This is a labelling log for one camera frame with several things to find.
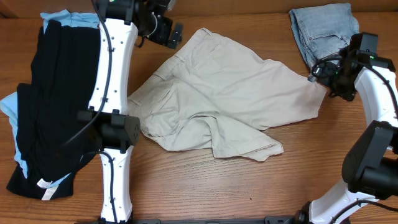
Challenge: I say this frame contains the beige khaki shorts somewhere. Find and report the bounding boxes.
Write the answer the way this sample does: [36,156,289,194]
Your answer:
[127,28,326,162]

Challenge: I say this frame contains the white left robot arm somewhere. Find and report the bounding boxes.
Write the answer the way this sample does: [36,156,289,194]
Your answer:
[78,0,183,223]

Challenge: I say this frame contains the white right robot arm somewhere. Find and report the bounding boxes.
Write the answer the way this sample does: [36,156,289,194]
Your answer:
[289,57,397,223]

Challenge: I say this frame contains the folded light blue jeans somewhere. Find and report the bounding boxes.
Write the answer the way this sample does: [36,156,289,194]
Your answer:
[289,3,359,68]

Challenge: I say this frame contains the light blue garment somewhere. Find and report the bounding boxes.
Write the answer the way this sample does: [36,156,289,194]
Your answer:
[1,9,100,200]

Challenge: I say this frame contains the black garment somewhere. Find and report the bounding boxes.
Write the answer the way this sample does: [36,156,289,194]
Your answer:
[7,20,100,199]

